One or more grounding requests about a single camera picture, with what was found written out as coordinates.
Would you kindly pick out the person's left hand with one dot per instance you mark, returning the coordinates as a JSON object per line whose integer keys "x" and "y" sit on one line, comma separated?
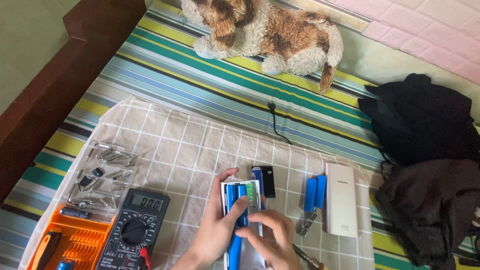
{"x": 213, "y": 228}

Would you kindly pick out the person's right hand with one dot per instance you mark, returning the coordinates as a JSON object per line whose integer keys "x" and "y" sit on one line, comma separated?
{"x": 275, "y": 247}

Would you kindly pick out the white power bank case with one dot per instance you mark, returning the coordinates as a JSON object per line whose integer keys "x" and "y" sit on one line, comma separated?
{"x": 255, "y": 215}

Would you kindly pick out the metal battery strip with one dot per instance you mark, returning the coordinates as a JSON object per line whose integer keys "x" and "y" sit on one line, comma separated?
{"x": 306, "y": 228}
{"x": 314, "y": 215}

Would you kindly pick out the green circuit board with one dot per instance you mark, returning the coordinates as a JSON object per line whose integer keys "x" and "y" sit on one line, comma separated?
{"x": 249, "y": 190}

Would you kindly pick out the black plastic end cap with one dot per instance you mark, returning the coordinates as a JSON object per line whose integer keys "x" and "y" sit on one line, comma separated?
{"x": 268, "y": 182}

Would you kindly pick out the red probe plug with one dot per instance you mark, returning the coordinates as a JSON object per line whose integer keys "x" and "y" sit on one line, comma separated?
{"x": 144, "y": 254}

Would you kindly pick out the white power bank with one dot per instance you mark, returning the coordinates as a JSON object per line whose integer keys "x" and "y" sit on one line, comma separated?
{"x": 340, "y": 202}

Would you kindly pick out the black digital multimeter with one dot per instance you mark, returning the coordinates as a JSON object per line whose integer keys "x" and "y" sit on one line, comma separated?
{"x": 131, "y": 232}

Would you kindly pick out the beige checked cloth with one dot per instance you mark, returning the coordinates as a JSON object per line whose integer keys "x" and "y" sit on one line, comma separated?
{"x": 180, "y": 150}

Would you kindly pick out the clear lid with screwdriver bits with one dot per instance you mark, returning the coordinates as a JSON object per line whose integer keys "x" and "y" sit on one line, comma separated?
{"x": 101, "y": 180}

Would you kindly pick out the orange tool case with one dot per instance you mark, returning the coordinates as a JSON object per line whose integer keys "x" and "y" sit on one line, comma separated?
{"x": 80, "y": 243}

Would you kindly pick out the black small battery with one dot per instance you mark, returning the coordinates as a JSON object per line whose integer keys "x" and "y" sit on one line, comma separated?
{"x": 75, "y": 213}

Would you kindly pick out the colourful striped bed sheet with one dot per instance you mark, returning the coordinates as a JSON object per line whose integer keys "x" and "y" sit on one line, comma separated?
{"x": 225, "y": 86}

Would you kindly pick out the blue tool tip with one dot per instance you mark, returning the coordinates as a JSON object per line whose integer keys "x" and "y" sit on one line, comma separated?
{"x": 65, "y": 265}

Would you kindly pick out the dark brown garment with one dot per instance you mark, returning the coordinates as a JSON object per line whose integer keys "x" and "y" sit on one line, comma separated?
{"x": 431, "y": 210}

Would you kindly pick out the black garment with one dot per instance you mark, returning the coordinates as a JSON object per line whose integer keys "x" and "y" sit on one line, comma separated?
{"x": 420, "y": 120}

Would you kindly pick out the brown white plush dog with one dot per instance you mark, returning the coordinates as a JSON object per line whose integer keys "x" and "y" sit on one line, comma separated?
{"x": 285, "y": 37}

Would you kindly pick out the brown wooden bed frame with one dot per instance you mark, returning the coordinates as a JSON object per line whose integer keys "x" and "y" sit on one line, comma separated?
{"x": 45, "y": 82}

